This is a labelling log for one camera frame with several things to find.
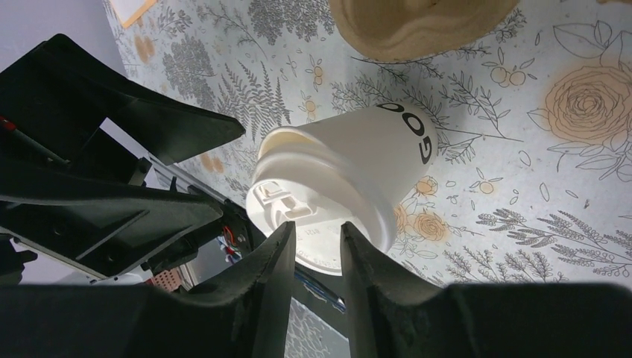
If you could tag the floral table mat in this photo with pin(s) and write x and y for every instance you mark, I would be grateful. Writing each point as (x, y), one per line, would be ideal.
(532, 179)

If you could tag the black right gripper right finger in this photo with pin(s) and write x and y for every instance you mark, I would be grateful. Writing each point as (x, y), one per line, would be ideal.
(394, 313)

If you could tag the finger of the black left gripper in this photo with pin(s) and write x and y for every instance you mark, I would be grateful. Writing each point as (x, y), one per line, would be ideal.
(102, 228)
(57, 95)

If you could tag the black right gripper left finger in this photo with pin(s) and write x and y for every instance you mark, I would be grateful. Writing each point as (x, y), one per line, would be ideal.
(241, 312)

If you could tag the single white paper cup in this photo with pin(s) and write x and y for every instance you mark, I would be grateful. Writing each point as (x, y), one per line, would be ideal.
(391, 144)

